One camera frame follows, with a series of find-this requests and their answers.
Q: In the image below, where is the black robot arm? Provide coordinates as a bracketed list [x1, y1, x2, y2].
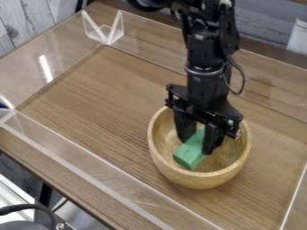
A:
[127, 0, 243, 155]

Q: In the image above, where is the white cylindrical container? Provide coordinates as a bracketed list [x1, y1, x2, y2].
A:
[287, 16, 307, 56]

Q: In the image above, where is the green rectangular block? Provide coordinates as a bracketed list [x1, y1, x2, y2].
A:
[172, 126, 206, 171]

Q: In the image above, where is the brown wooden bowl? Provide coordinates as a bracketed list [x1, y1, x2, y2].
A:
[148, 107, 252, 190]

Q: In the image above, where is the black metal bracket with screw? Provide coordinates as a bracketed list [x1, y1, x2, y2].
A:
[34, 209, 78, 230]

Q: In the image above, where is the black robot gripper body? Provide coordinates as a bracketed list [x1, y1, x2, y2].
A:
[166, 66, 243, 138]

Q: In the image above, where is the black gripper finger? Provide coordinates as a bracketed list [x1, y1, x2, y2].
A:
[203, 123, 224, 155]
[174, 111, 196, 143]

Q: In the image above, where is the black cable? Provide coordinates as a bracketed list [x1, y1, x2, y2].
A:
[0, 203, 58, 230]

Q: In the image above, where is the black table leg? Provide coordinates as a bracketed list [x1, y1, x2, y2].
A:
[39, 183, 54, 207]

